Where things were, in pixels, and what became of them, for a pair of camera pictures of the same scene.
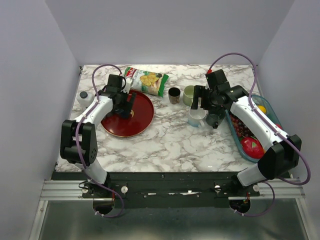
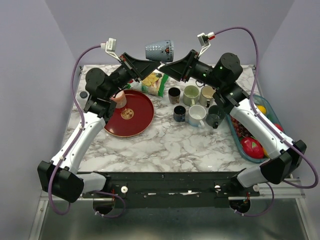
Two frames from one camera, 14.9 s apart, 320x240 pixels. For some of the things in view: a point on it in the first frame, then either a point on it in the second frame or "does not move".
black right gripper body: (213, 100) -> (202, 73)
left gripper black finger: (124, 110) -> (142, 69)
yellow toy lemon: (262, 108) does not move
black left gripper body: (123, 97) -> (120, 77)
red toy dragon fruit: (252, 147) does not move
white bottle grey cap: (85, 98) does not move
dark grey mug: (214, 119) does not move
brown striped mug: (174, 93) does not move
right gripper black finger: (198, 90) -> (177, 69)
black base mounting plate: (164, 190) does not move
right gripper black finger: (205, 103) -> (179, 66)
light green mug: (188, 95) does not move
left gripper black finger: (133, 95) -> (142, 67)
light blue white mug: (195, 116) does not move
